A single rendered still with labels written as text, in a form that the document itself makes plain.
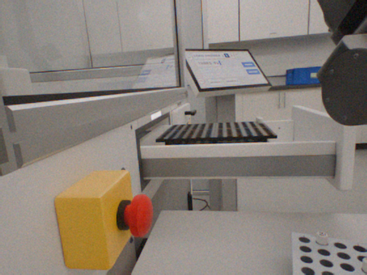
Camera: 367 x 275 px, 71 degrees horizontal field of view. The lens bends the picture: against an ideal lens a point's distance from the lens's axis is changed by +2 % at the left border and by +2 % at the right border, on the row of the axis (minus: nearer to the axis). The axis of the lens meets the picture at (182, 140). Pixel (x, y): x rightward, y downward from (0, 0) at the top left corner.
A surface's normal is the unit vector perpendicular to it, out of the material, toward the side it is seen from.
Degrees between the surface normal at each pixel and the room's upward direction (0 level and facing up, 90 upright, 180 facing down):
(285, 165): 90
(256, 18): 90
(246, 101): 90
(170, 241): 0
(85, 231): 90
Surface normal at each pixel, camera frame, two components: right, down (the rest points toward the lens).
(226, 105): 0.49, 0.15
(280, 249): -0.07, -0.98
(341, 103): -0.97, 0.09
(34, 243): 0.99, -0.04
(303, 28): -0.10, 0.22
